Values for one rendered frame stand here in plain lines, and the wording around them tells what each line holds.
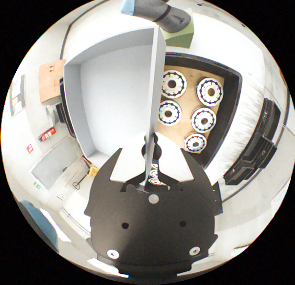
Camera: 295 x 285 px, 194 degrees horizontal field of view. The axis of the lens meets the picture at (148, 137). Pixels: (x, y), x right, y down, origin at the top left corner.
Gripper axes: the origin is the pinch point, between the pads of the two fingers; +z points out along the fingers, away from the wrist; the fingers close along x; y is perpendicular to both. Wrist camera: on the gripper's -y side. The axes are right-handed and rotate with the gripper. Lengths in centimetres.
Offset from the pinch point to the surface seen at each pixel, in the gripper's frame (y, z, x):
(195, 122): 5.1, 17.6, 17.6
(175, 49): -28.3, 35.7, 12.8
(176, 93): -4.6, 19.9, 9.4
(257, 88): -22, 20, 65
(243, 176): 76, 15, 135
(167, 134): 13.8, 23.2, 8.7
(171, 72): -11.9, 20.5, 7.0
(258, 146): 29, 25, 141
